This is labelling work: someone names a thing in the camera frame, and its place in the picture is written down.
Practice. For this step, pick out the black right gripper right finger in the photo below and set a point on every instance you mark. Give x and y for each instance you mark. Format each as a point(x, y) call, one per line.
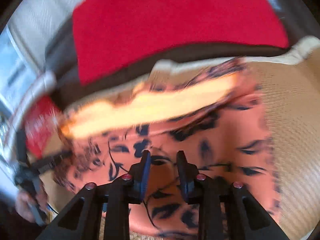
point(226, 211)

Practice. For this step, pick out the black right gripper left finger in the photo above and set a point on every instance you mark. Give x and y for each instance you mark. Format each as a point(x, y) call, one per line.
point(81, 217)

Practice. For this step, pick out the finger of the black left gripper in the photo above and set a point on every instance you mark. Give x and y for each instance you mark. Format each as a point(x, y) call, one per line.
point(21, 148)
point(49, 162)

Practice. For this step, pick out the orange floral garment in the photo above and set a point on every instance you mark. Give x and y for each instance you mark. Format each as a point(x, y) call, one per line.
point(214, 115)

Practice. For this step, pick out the person's left hand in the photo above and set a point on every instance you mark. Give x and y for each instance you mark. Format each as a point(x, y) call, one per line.
point(24, 201)

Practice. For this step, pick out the red egg roll box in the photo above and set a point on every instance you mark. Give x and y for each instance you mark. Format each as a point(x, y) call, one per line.
point(40, 124)

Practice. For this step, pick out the white window curtain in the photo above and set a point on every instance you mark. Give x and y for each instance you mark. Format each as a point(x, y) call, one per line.
point(33, 25)

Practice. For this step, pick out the woven bamboo mat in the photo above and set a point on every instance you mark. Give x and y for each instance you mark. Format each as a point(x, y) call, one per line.
point(289, 86)

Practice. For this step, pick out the red folded cloth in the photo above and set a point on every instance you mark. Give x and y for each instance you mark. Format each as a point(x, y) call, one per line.
point(111, 34)

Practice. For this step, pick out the dark brown leather sofa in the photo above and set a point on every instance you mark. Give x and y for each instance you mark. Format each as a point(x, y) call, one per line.
point(299, 17)

